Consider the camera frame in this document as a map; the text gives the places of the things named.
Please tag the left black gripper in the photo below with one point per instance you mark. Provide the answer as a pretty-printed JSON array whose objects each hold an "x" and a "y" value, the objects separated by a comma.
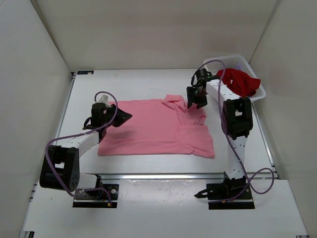
[{"x": 122, "y": 116}]

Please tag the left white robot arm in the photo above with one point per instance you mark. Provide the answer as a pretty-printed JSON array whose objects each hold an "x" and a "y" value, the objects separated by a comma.
[{"x": 61, "y": 165}]

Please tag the pink t shirt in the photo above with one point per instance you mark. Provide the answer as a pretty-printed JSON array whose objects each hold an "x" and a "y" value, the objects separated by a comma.
[{"x": 159, "y": 126}]

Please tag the red t shirt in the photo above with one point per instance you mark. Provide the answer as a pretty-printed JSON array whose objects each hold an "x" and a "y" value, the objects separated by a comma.
[{"x": 240, "y": 82}]

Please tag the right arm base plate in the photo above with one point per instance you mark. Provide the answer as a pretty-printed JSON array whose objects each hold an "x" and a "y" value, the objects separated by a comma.
[{"x": 220, "y": 198}]

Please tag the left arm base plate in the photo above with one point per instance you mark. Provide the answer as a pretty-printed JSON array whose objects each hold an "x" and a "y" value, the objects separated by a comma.
[{"x": 98, "y": 198}]

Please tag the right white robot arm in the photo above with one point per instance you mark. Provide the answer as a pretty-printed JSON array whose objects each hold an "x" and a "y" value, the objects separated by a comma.
[{"x": 236, "y": 123}]

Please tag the blue table label sticker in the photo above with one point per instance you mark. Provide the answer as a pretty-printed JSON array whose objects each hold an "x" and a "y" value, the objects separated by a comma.
[{"x": 85, "y": 72}]

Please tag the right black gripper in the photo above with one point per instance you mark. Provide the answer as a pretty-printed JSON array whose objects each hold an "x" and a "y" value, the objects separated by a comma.
[{"x": 192, "y": 99}]

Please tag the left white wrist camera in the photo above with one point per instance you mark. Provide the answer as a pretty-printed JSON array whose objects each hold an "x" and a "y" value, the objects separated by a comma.
[{"x": 103, "y": 99}]

